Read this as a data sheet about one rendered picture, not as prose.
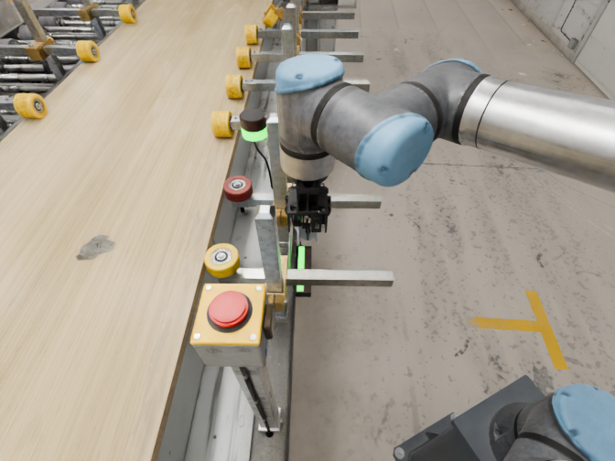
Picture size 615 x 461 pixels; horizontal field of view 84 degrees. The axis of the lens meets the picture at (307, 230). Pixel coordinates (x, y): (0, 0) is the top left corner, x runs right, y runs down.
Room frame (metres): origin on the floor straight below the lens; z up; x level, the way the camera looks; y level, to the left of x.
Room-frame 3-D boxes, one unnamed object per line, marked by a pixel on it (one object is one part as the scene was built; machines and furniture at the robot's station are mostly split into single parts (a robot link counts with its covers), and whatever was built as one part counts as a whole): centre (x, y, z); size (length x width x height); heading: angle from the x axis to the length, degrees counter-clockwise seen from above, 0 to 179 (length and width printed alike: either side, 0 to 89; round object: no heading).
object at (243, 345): (0.17, 0.08, 1.18); 0.07 x 0.07 x 0.08; 89
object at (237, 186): (0.72, 0.20, 0.85); 0.08 x 0.08 x 0.11
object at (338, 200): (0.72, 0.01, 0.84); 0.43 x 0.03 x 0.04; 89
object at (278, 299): (0.45, 0.08, 0.82); 0.14 x 0.06 x 0.05; 179
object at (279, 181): (0.68, 0.07, 0.91); 0.04 x 0.04 x 0.48; 89
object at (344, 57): (1.47, 0.02, 0.95); 0.50 x 0.04 x 0.04; 89
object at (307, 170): (0.45, 0.00, 1.21); 0.10 x 0.09 x 0.05; 89
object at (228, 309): (0.17, 0.08, 1.22); 0.04 x 0.04 x 0.02
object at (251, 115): (0.68, 0.12, 1.04); 0.06 x 0.06 x 0.22; 89
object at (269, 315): (0.17, 0.04, 1.20); 0.03 x 0.01 x 0.03; 179
